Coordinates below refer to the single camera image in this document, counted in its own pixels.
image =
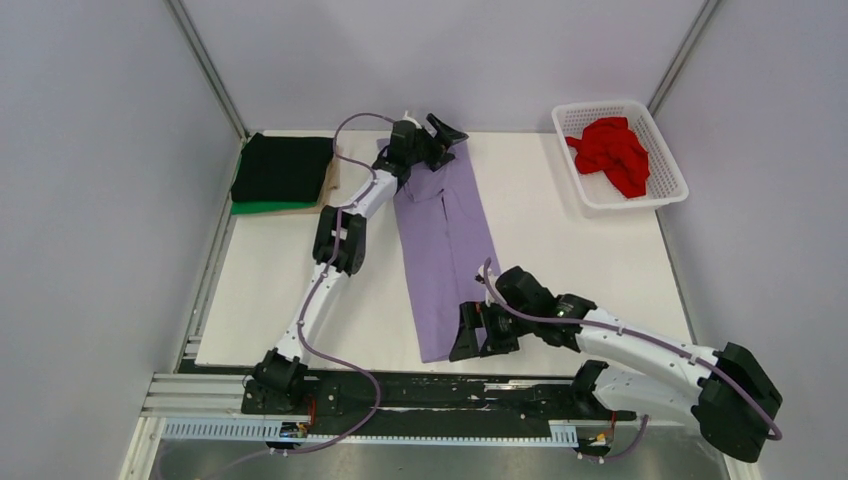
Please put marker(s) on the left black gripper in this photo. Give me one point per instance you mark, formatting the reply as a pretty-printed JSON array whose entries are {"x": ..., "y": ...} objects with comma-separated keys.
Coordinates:
[{"x": 439, "y": 151}]

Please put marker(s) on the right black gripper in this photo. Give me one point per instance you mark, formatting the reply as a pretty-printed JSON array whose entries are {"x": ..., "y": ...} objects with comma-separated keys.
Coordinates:
[{"x": 473, "y": 315}]

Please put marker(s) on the purple t shirt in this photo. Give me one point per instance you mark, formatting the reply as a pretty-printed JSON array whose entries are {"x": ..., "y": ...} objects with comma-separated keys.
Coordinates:
[{"x": 443, "y": 237}]

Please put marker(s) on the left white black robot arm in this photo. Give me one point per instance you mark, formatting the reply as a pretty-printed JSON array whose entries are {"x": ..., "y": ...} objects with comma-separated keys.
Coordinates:
[{"x": 276, "y": 384}]

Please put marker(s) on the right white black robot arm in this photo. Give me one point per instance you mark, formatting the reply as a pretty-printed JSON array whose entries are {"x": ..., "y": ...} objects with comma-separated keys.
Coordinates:
[{"x": 724, "y": 394}]

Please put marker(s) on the folded beige t shirt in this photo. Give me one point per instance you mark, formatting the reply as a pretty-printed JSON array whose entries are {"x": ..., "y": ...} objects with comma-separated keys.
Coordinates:
[{"x": 331, "y": 184}]

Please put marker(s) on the red t shirt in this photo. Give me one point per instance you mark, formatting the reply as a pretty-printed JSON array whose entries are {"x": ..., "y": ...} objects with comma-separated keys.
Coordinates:
[{"x": 609, "y": 146}]

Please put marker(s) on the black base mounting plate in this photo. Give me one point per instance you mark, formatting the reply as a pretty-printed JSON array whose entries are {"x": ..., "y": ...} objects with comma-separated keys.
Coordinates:
[{"x": 429, "y": 403}]

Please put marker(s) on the white plastic basket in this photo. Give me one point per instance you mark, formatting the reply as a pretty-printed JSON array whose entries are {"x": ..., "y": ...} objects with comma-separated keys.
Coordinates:
[{"x": 595, "y": 195}]

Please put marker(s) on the folded black t shirt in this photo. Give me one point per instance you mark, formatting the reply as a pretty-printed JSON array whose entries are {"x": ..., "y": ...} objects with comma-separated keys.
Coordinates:
[{"x": 282, "y": 169}]

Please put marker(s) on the folded green t shirt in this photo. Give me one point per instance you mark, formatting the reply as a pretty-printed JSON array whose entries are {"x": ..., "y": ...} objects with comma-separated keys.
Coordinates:
[{"x": 272, "y": 208}]

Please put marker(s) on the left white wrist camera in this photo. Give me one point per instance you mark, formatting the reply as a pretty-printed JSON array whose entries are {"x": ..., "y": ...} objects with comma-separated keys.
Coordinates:
[{"x": 409, "y": 118}]

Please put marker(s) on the white slotted cable duct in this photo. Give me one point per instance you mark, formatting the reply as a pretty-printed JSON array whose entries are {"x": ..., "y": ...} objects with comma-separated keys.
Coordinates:
[{"x": 555, "y": 434}]

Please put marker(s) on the aluminium frame rail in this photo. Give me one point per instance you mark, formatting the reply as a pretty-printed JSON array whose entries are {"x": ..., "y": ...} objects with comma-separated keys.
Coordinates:
[{"x": 195, "y": 395}]

